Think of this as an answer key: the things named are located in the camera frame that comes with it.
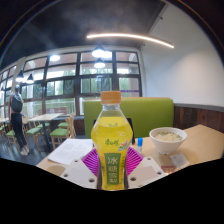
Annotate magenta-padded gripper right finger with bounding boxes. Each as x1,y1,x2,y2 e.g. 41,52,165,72
124,145,167,189

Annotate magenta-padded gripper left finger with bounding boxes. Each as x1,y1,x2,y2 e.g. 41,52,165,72
59,147,101,190

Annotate yellow drink bottle orange cap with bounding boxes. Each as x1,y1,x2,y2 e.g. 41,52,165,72
90,90,134,191

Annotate white printed paper sheets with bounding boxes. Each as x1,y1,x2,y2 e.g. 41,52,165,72
47,138,94,167

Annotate small blue-capped white tube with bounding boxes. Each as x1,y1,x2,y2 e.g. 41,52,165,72
136,137,144,154

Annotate small white paper packet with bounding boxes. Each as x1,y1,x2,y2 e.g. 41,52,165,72
169,152,191,170

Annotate white bowl of food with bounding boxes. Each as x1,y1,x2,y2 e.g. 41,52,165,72
148,126,188,155

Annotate wooden chairs with green seats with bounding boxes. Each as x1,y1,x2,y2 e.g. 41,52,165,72
0,113,78,151

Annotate green padded bench backrest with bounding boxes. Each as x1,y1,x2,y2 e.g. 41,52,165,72
83,97,175,139

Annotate light wooden dining table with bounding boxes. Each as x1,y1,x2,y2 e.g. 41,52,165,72
28,113,64,148

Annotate person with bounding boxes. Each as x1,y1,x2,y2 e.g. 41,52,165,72
8,84,31,157

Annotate long curved ceiling light strip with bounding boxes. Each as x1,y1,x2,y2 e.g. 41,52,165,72
85,32,175,50

